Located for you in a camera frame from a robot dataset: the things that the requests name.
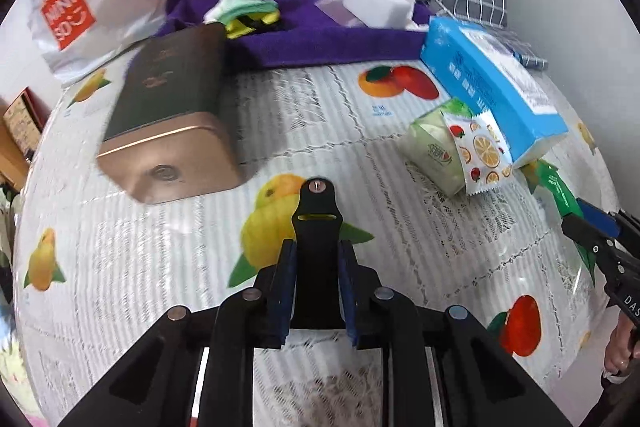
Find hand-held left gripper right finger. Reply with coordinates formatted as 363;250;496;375
336;239;576;427

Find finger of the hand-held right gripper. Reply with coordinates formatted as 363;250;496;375
575;198;622;239
560;214;617;284

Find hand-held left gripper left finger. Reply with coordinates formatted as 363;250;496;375
57;239;299;427

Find green packet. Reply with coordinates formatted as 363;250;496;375
520;158;599;289

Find purple towel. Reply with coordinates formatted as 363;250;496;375
165;0;436;69

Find person's right hand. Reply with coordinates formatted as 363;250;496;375
602;307;640;378

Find fruit printed tablecloth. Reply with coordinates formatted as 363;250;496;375
10;42;632;427

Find fruit printed wipe packet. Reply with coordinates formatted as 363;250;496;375
442;109;516;198

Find fruit print snack packet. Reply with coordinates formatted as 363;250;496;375
402;99;476;198

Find blue tissue box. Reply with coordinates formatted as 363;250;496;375
419;16;571;170

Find dark tin with gold lid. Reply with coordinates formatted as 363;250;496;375
96;23;249;206

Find yellow and black cloth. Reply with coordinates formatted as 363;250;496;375
222;6;284;40

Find wooden furniture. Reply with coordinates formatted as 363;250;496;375
0;122;34;194

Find brown patterned box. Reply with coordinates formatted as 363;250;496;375
2;88;47;158

